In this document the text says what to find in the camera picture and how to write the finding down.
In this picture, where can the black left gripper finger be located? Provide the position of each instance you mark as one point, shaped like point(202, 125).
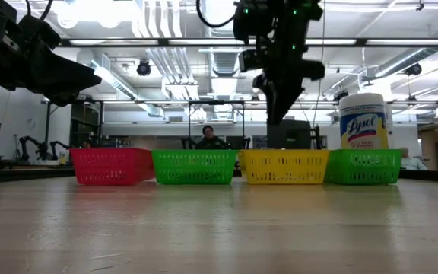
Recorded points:
point(67, 88)
point(63, 68)

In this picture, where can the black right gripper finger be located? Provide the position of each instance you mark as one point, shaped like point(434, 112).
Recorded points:
point(289, 100)
point(275, 104)

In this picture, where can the black background robot arm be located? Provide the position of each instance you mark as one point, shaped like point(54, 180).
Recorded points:
point(32, 146)
point(57, 149)

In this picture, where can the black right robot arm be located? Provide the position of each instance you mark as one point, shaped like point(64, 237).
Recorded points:
point(280, 23)

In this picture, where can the person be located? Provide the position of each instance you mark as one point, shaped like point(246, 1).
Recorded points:
point(209, 140)
point(411, 161)
point(86, 144)

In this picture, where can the yellow plastic slotted basket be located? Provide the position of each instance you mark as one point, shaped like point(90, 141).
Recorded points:
point(280, 167)

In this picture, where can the white jar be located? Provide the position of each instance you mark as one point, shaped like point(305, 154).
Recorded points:
point(64, 157)

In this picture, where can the Lysol wipes canister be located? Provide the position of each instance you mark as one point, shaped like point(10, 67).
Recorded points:
point(367, 129)

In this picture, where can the red plastic slotted basket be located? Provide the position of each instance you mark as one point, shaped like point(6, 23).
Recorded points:
point(108, 167)

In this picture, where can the green plastic slotted basket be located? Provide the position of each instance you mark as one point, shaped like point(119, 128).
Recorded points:
point(188, 163)
point(363, 167)

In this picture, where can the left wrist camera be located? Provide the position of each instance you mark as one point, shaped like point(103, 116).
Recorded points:
point(38, 34)

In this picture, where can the black hanging camera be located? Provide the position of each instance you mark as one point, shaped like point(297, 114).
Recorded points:
point(143, 67)
point(413, 69)

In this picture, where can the black workstation frame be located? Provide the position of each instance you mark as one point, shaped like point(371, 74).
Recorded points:
point(188, 114)

